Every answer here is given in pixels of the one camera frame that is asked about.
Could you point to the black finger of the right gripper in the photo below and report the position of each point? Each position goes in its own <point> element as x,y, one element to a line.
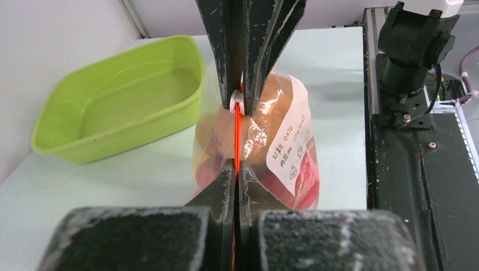
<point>223,22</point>
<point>268,28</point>

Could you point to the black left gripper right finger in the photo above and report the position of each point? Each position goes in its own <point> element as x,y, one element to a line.
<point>273,237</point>

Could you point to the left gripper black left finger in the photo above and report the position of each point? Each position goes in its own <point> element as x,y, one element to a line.
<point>196,236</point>

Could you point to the clear zip bag orange zipper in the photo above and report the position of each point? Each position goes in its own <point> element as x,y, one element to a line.
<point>277,141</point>

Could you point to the brown kiwi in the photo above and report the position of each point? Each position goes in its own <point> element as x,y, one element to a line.
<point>259,130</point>

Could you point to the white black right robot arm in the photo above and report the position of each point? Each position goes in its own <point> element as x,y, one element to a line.
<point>415,38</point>

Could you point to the green plastic bin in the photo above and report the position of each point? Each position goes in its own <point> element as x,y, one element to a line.
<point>122,102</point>

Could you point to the grey cable duct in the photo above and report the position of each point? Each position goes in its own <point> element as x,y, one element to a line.
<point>454,106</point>

